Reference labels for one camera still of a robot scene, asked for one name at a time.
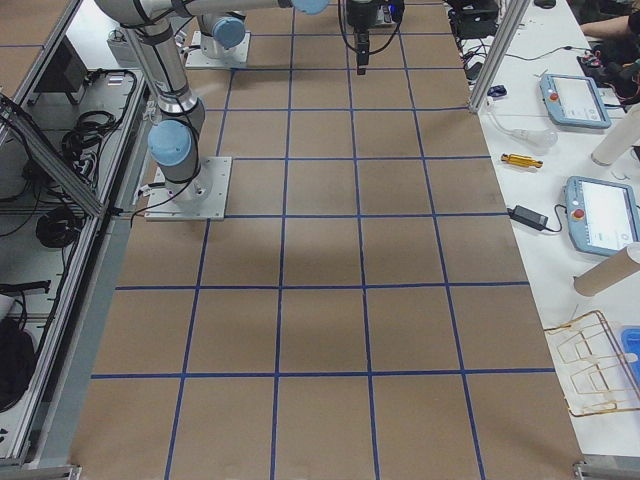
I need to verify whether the near teach pendant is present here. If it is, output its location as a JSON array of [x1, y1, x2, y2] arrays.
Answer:
[[564, 176, 639, 256]]

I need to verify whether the blue plastic box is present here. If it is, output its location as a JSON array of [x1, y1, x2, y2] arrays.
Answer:
[[621, 326, 640, 384]]

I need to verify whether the near cardboard tube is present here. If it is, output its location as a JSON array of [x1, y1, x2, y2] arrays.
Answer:
[[573, 242, 639, 297]]

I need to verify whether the teach pendant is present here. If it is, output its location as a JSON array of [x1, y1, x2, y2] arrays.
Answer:
[[564, 176, 639, 256], [539, 73, 611, 130]]

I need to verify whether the aluminium frame post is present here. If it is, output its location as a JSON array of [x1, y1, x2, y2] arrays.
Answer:
[[468, 0, 529, 114]]

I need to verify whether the far teach pendant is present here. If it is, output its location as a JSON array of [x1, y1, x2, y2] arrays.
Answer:
[[539, 73, 611, 130]]

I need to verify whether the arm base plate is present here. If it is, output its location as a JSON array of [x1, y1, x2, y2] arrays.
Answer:
[[185, 30, 251, 70], [143, 157, 232, 221]]

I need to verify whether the black cable coil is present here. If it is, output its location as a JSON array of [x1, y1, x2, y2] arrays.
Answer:
[[35, 203, 80, 251]]

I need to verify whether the black power adapter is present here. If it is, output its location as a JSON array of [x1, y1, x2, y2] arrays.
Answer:
[[507, 205, 548, 231]]

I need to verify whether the side aluminium frame rail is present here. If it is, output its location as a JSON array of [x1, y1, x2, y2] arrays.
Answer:
[[1, 94, 106, 218]]

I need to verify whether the yellow brass tool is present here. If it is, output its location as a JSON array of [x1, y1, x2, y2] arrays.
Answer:
[[500, 154, 544, 169]]

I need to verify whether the gold wire rack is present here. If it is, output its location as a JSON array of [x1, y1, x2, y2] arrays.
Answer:
[[544, 310, 639, 418]]

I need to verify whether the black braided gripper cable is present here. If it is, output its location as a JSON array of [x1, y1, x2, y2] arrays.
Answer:
[[337, 0, 404, 55]]

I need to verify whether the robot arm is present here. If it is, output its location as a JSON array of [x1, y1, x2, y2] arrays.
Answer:
[[97, 1, 328, 221], [197, 11, 247, 59]]

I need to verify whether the white light bulb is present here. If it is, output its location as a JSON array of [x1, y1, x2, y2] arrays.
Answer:
[[509, 129, 558, 150]]

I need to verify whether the blue small gadget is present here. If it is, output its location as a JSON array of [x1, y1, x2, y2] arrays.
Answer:
[[487, 85, 507, 98]]

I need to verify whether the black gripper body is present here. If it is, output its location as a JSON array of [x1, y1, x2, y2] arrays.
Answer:
[[346, 0, 376, 34]]

